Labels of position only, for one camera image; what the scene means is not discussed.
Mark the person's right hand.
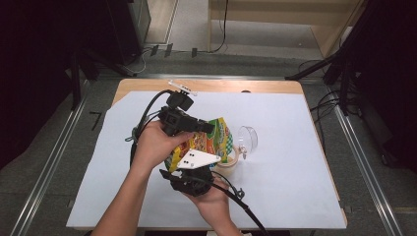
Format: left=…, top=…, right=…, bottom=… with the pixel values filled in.
left=183, top=176, right=232, bottom=228

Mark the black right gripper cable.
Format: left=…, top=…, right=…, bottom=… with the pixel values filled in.
left=210, top=171, right=270, bottom=236

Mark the bundle of black floor cables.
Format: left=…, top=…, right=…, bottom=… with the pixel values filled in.
left=296, top=58, right=362, bottom=155

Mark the white floor cable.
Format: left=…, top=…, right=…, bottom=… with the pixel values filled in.
left=124, top=48, right=155, bottom=75

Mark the hanging black cable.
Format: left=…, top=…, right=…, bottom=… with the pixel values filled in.
left=207, top=0, right=230, bottom=54

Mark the black tripod stand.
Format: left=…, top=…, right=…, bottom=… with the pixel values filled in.
left=67, top=47, right=137, bottom=111
left=284, top=0, right=375, bottom=116

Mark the clear jar with beige collar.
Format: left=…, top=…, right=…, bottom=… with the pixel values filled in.
left=212, top=125, right=260, bottom=178

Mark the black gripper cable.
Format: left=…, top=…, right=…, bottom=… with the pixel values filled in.
left=210, top=171, right=270, bottom=236
left=124, top=89, right=174, bottom=166

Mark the light wooden shelf unit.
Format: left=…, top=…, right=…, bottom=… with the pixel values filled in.
left=207, top=0, right=366, bottom=59

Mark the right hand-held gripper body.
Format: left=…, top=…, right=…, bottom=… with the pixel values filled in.
left=169, top=148, right=222, bottom=198

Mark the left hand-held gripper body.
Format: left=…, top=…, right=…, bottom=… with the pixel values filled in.
left=157, top=80, right=200, bottom=137

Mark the metal floor rail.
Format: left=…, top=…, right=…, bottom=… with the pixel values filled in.
left=326, top=83, right=405, bottom=236
left=9, top=78, right=92, bottom=236

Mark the white table sheet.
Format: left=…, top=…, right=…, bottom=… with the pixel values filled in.
left=65, top=90, right=348, bottom=230

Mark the black cabinet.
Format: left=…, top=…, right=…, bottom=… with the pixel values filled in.
left=97, top=0, right=152, bottom=66

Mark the person's left hand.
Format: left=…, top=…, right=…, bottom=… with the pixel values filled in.
left=129, top=119, right=195, bottom=180

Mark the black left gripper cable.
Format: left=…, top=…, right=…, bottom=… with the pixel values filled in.
left=124, top=89, right=174, bottom=166

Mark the green and yellow spout pouch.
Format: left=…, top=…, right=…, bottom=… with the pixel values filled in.
left=164, top=117, right=235, bottom=174

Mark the dark curtain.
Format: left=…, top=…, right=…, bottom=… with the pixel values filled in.
left=0, top=0, right=111, bottom=170
left=353, top=0, right=417, bottom=173

